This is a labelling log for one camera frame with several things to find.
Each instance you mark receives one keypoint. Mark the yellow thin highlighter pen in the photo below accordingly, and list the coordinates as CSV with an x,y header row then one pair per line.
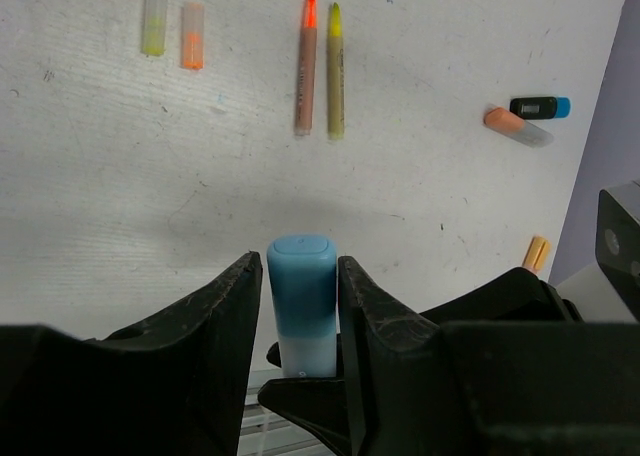
x,y
335,75

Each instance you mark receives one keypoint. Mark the yellow orange highlighter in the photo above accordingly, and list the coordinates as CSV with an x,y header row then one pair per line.
x,y
536,255

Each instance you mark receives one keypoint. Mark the orange pen cap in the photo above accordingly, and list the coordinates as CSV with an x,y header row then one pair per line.
x,y
192,53

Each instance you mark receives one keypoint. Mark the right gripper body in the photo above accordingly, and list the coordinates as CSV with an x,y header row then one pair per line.
x,y
517,295

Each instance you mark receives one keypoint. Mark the light blue highlighter marker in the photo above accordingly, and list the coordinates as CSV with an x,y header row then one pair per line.
x,y
303,278

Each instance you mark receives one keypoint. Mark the black marker blue cap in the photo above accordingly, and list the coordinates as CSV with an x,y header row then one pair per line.
x,y
540,107

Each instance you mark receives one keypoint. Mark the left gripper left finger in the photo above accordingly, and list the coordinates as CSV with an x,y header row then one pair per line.
x,y
173,383

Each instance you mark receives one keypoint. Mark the peach cap clear highlighter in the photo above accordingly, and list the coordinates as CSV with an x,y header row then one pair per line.
x,y
512,126

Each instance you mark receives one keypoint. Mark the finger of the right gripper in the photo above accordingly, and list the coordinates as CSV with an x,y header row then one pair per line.
x,y
317,405

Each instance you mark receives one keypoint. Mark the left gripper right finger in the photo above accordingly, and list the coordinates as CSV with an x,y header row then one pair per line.
x,y
482,387

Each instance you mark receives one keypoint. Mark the yellow pen cap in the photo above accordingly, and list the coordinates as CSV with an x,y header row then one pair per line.
x,y
154,27

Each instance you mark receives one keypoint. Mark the orange thin highlighter pen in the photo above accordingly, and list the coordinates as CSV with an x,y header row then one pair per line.
x,y
306,70

